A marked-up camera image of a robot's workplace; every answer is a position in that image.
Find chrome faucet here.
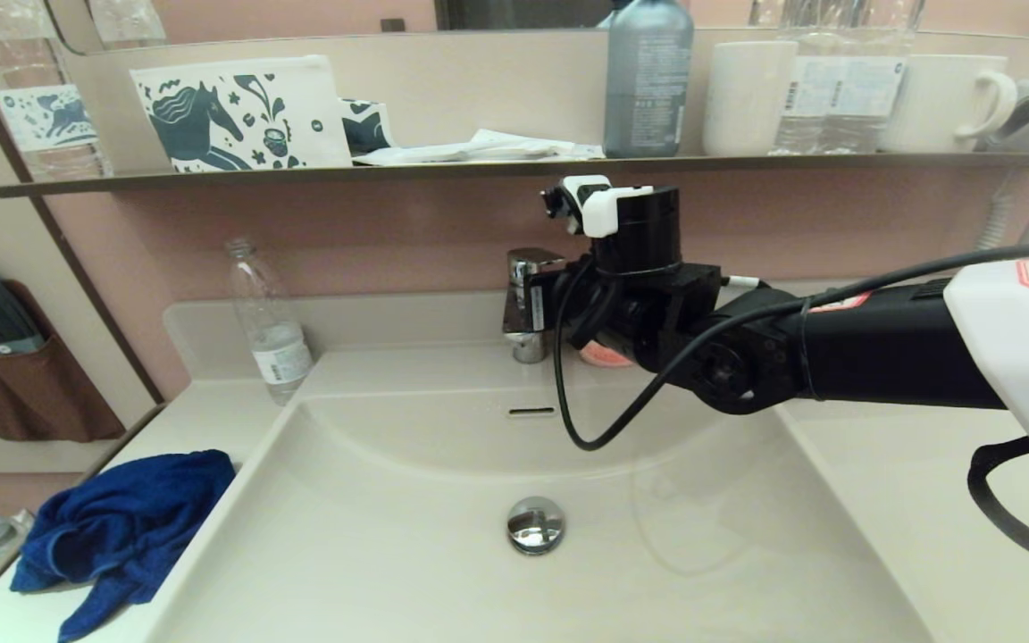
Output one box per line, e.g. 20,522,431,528
504,247,569,364

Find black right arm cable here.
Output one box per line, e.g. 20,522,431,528
554,239,1029,452

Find white ceramic sink basin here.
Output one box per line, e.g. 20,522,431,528
146,339,931,643

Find black cable loop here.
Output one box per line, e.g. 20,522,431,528
967,436,1029,571

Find clear bottle horse print label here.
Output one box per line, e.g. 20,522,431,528
0,0,113,182

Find white handleless cup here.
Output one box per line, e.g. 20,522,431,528
702,40,799,158

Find wall mirror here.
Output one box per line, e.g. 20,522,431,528
46,0,1029,59

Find large horse print pouch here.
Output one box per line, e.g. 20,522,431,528
129,55,353,173

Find small bottle grey cap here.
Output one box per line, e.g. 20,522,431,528
0,522,33,572

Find brown wall pouch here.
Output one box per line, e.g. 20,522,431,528
0,280,127,443

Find grey plastic bottle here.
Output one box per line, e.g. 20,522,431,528
604,0,695,160

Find white paper packets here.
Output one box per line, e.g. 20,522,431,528
352,129,607,167

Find white mug with handle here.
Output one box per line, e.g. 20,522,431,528
876,54,1017,154

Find slim clear plastic water bottle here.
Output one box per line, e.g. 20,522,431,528
225,237,314,407

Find pink soap pump bottle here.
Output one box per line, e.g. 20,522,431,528
579,342,637,369

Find blue terry cleaning cloth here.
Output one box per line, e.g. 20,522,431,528
10,449,237,643

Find chrome drain stopper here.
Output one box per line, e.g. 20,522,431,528
506,496,565,555

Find small horse print pouch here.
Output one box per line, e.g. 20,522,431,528
339,98,396,157

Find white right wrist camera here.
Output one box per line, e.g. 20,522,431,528
541,176,656,238

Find metal wall shelf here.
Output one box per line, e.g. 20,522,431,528
0,150,1029,199

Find white coiled dryer cord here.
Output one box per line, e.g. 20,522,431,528
975,192,1011,253

